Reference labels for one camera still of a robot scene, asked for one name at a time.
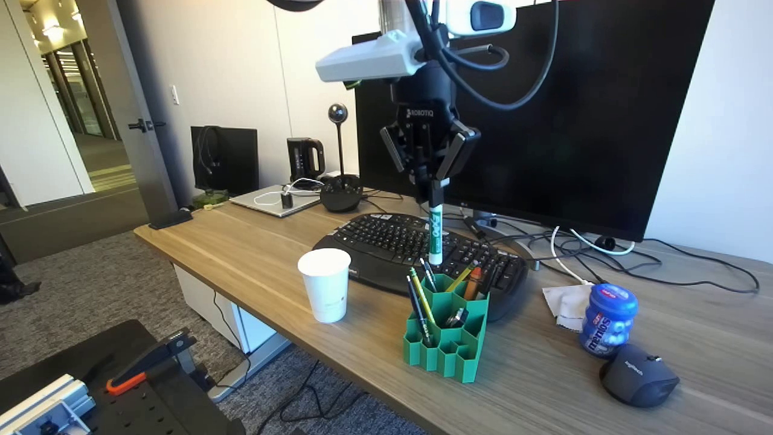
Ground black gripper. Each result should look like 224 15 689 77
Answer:
380 60 481 205

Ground black computer monitor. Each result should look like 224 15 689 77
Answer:
350 0 717 245

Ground small black adapter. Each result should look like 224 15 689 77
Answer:
280 191 293 210

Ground black floor cable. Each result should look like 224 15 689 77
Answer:
211 293 382 435

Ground black electric kettle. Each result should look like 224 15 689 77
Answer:
287 139 327 180

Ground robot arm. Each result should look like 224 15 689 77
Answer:
316 0 561 207

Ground black orange clamp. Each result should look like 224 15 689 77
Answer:
103 328 196 397

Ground blue gum container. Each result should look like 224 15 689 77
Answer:
580 282 638 357

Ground silver closed laptop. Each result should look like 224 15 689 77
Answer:
231 184 320 218

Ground white cable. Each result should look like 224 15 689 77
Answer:
549 226 638 287

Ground green honeycomb pen holder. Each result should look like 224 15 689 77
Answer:
404 273 489 384

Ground white paper cup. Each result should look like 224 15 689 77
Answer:
298 249 350 323

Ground black computer mouse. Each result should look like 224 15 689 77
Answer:
600 343 678 409

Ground orange pen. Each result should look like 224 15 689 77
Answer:
463 265 484 300

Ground white green marker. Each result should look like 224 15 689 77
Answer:
428 204 445 265

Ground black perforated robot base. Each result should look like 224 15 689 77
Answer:
0 321 247 435

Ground white tissue paper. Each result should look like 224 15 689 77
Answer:
541 285 589 334

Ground black computer keyboard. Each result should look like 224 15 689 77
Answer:
316 212 529 321

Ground yellow pencil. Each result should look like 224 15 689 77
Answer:
409 265 437 327

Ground black conference webcam on stand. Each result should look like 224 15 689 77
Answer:
322 104 362 212

